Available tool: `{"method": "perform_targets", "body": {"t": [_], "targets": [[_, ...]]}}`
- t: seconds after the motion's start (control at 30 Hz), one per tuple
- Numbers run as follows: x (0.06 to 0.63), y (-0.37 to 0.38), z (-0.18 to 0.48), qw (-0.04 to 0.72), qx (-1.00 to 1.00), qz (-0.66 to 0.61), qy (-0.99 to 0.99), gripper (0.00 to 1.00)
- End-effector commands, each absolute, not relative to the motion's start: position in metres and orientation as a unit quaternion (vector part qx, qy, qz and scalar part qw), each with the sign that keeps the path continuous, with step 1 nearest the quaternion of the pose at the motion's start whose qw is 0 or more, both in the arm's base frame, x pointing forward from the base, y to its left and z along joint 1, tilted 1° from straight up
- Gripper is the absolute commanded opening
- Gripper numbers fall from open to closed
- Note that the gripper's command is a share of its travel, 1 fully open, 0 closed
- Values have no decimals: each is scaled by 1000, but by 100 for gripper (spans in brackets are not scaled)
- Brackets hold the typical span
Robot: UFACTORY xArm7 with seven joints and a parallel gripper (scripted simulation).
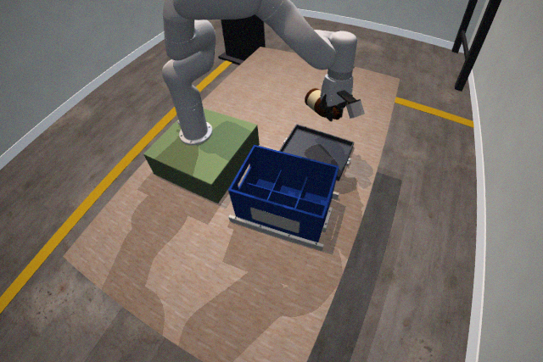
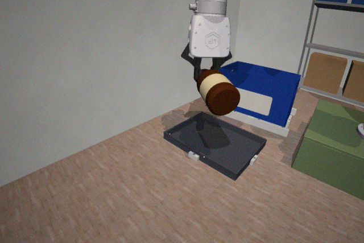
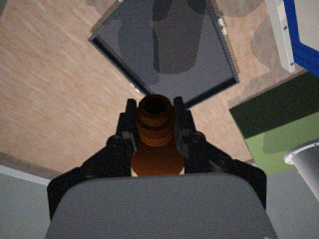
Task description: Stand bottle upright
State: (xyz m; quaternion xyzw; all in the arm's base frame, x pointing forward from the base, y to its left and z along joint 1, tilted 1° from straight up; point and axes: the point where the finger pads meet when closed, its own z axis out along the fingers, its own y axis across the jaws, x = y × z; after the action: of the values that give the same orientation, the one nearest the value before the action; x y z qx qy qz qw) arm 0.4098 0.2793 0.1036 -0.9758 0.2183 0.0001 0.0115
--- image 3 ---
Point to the brown glass bottle with cream label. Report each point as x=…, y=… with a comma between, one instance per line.
x=157, y=153

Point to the blue plastic crate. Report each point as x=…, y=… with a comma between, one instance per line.
x=303, y=23

